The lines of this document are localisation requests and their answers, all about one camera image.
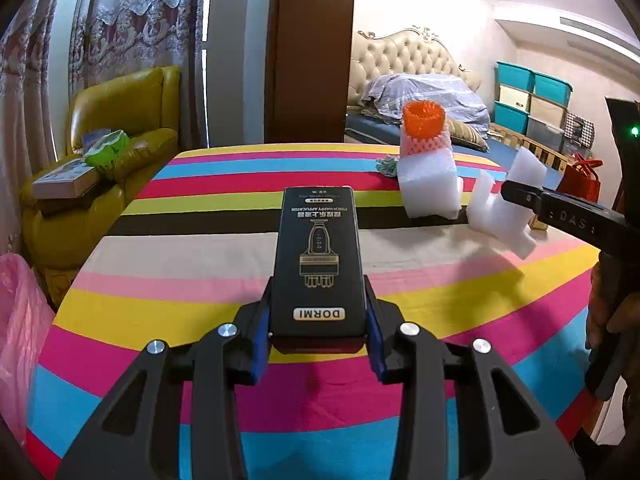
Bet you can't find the light blue booklet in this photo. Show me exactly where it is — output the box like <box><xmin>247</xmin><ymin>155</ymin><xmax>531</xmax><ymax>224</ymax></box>
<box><xmin>80</xmin><ymin>129</ymin><xmax>108</xmax><ymax>153</ymax></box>

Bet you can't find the bed with blue sheet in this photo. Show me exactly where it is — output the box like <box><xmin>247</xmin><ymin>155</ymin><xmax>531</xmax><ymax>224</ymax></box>
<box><xmin>345</xmin><ymin>110</ymin><xmax>571</xmax><ymax>191</ymax></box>

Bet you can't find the brown wooden door frame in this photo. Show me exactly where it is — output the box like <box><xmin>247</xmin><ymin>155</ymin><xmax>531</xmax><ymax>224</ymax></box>
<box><xmin>265</xmin><ymin>0</ymin><xmax>357</xmax><ymax>145</ymax></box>

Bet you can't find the orange and pink foam net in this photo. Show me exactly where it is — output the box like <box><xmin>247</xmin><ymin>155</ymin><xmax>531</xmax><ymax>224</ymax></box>
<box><xmin>400</xmin><ymin>101</ymin><xmax>451</xmax><ymax>156</ymax></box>

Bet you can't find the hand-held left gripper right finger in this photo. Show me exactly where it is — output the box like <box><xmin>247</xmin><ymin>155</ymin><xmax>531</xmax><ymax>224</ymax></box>
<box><xmin>362</xmin><ymin>275</ymin><xmax>586</xmax><ymax>480</ymax></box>

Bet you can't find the person's right hand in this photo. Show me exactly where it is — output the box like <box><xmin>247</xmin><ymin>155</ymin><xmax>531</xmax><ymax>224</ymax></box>
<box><xmin>586</xmin><ymin>264</ymin><xmax>610</xmax><ymax>352</ymax></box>

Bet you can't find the dark flat book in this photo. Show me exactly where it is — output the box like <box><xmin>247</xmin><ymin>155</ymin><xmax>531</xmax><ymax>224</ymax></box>
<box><xmin>40</xmin><ymin>192</ymin><xmax>108</xmax><ymax>218</ymax></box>

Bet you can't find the yellow leather armchair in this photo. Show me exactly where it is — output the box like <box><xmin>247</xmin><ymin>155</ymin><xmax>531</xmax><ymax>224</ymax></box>
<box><xmin>20</xmin><ymin>66</ymin><xmax>182</xmax><ymax>311</ymax></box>

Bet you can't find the sheer lace curtain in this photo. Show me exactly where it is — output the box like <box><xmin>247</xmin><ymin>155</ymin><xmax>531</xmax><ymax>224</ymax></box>
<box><xmin>50</xmin><ymin>0</ymin><xmax>208</xmax><ymax>151</ymax></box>

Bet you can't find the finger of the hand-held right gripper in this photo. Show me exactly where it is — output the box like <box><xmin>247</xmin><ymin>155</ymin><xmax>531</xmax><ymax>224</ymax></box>
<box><xmin>501</xmin><ymin>179</ymin><xmax>547</xmax><ymax>212</ymax></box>

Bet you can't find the houndstooth bag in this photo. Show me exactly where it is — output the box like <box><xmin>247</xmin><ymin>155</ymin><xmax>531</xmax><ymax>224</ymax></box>
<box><xmin>562</xmin><ymin>112</ymin><xmax>597</xmax><ymax>147</ymax></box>

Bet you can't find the white foam block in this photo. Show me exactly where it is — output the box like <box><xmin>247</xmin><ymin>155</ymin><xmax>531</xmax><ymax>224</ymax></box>
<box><xmin>397</xmin><ymin>147</ymin><xmax>461</xmax><ymax>220</ymax></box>

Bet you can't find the white storage box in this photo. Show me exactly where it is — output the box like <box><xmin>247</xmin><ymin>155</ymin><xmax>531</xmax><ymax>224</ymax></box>
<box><xmin>529</xmin><ymin>94</ymin><xmax>568</xmax><ymax>128</ymax></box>
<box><xmin>499</xmin><ymin>85</ymin><xmax>532</xmax><ymax>111</ymax></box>

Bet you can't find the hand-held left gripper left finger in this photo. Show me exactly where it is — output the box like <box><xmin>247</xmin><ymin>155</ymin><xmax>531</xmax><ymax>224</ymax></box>
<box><xmin>55</xmin><ymin>275</ymin><xmax>276</xmax><ymax>480</ymax></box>

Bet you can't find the black product box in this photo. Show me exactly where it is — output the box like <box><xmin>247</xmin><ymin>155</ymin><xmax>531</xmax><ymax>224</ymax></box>
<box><xmin>269</xmin><ymin>186</ymin><xmax>368</xmax><ymax>356</ymax></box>

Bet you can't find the cream tufted headboard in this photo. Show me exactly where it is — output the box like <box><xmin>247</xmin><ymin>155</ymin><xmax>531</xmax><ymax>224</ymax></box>
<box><xmin>350</xmin><ymin>25</ymin><xmax>481</xmax><ymax>108</ymax></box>

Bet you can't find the flat white box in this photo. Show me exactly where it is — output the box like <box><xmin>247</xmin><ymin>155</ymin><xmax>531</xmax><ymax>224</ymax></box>
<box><xmin>32</xmin><ymin>159</ymin><xmax>98</xmax><ymax>200</ymax></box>

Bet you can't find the ceiling air vent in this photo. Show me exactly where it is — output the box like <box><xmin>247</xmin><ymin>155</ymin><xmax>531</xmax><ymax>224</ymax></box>
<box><xmin>559</xmin><ymin>16</ymin><xmax>626</xmax><ymax>53</ymax></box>

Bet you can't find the clear storage box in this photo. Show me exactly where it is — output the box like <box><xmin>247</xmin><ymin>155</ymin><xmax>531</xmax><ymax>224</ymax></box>
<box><xmin>526</xmin><ymin>116</ymin><xmax>566</xmax><ymax>153</ymax></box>

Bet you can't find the striped gold pillow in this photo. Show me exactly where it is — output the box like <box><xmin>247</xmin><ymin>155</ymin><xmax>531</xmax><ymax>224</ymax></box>
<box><xmin>442</xmin><ymin>119</ymin><xmax>490</xmax><ymax>152</ymax></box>

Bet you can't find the white notched foam piece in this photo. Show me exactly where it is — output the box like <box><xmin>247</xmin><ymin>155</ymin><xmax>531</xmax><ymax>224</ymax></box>
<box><xmin>467</xmin><ymin>146</ymin><xmax>547</xmax><ymax>261</ymax></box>

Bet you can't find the wooden crib rail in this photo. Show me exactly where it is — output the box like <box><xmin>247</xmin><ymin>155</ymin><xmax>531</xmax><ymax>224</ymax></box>
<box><xmin>489</xmin><ymin>122</ymin><xmax>571</xmax><ymax>166</ymax></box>

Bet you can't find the green plastic bag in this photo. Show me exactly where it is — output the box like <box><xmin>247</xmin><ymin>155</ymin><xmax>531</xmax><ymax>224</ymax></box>
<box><xmin>84</xmin><ymin>130</ymin><xmax>132</xmax><ymax>181</ymax></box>

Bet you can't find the teal storage box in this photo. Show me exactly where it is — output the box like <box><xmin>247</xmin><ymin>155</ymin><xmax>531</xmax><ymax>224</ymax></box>
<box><xmin>496</xmin><ymin>61</ymin><xmax>536</xmax><ymax>92</ymax></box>
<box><xmin>532</xmin><ymin>72</ymin><xmax>572</xmax><ymax>107</ymax></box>
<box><xmin>495</xmin><ymin>102</ymin><xmax>531</xmax><ymax>135</ymax></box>

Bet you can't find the pink bin liner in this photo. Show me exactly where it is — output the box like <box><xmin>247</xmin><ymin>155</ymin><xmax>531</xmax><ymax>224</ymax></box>
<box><xmin>0</xmin><ymin>252</ymin><xmax>56</xmax><ymax>448</ymax></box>

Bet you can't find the red handbag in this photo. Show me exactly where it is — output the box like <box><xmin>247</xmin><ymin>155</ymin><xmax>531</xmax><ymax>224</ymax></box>
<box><xmin>556</xmin><ymin>152</ymin><xmax>605</xmax><ymax>206</ymax></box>

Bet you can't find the striped colourful tablecloth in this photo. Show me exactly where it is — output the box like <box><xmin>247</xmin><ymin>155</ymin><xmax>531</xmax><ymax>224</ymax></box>
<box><xmin>25</xmin><ymin>142</ymin><xmax>608</xmax><ymax>480</ymax></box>

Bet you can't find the pink embroidered curtain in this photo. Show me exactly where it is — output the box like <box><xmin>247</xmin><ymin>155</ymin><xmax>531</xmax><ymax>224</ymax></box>
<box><xmin>0</xmin><ymin>0</ymin><xmax>76</xmax><ymax>261</ymax></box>

